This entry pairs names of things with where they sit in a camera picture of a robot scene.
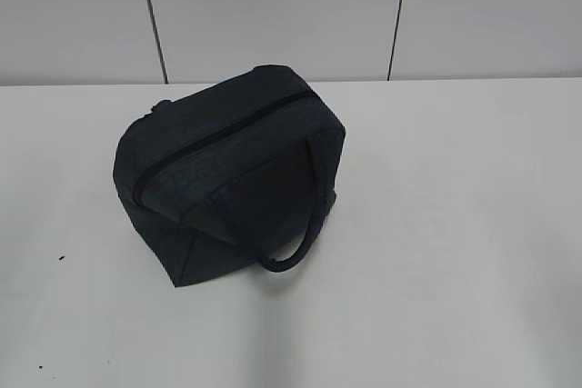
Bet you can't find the navy blue lunch bag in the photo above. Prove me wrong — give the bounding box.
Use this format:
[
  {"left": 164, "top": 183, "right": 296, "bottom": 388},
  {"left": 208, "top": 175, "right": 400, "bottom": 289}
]
[{"left": 113, "top": 65, "right": 346, "bottom": 287}]

